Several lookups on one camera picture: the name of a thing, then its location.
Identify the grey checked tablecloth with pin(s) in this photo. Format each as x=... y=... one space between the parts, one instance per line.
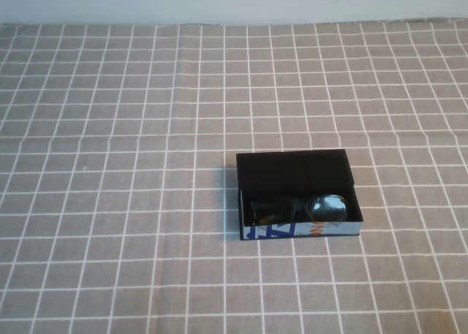
x=109 y=202

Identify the black printed glasses case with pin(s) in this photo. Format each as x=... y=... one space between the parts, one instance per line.
x=292 y=169

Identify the black sunglasses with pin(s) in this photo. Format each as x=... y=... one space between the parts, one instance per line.
x=327 y=208

